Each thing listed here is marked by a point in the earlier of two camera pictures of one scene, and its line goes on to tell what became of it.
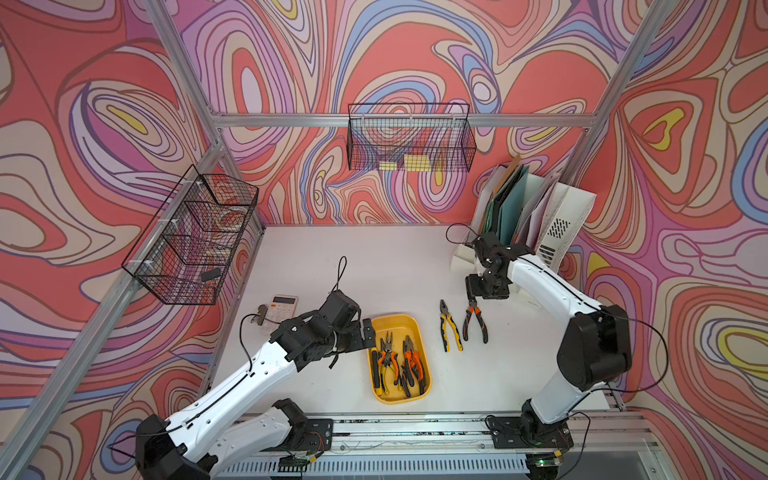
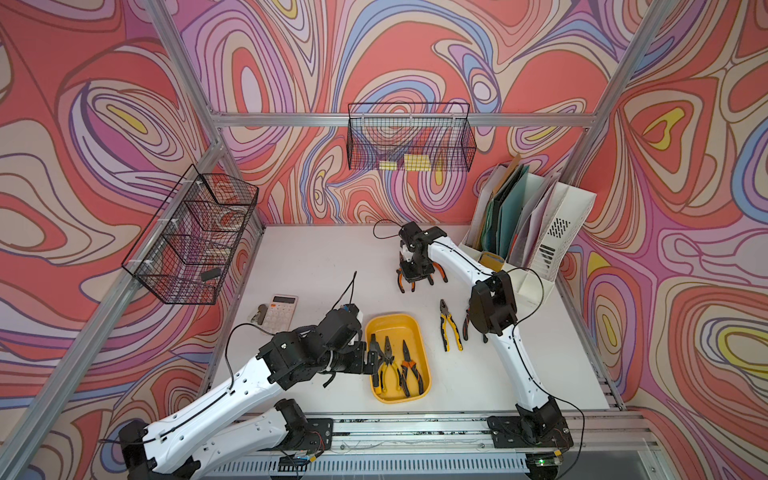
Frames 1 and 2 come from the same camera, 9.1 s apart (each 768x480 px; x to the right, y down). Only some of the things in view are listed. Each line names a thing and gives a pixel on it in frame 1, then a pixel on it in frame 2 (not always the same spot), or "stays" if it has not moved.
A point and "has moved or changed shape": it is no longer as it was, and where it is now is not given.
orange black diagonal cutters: [472, 307] stays
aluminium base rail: [435, 447] stays
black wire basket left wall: [188, 246] stays
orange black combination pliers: [413, 362] to [400, 272]
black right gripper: [473, 289] to [411, 277]
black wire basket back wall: [411, 137] stays
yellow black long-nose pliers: [376, 372] has moved or changed shape
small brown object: [260, 315] stays
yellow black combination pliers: [445, 320] stays
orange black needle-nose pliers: [386, 357] to [406, 364]
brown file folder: [512, 165] stays
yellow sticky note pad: [417, 163] stays
